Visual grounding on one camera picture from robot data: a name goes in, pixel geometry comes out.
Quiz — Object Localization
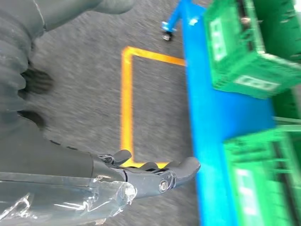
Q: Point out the blue metal shelf rack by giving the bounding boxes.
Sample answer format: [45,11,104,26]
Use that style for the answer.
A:
[161,0,277,226]

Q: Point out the green plastic crate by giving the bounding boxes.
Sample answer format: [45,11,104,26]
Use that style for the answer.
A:
[223,116,301,226]
[203,0,301,100]

